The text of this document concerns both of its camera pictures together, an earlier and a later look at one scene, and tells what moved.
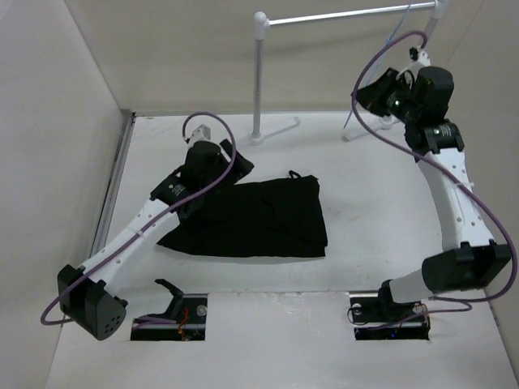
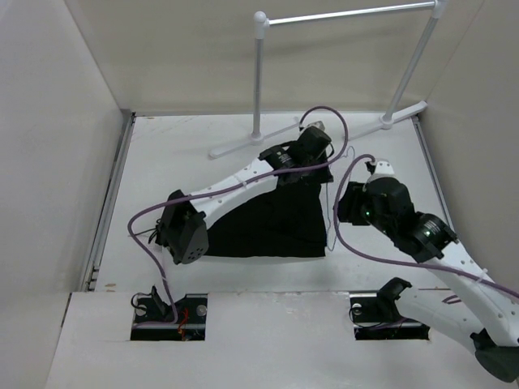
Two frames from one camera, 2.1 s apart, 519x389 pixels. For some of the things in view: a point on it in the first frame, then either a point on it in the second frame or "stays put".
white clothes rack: x=262 y=23 stays put
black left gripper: x=240 y=167 to x=323 y=177
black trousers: x=276 y=218 stays put
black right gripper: x=376 y=91 to x=349 y=205
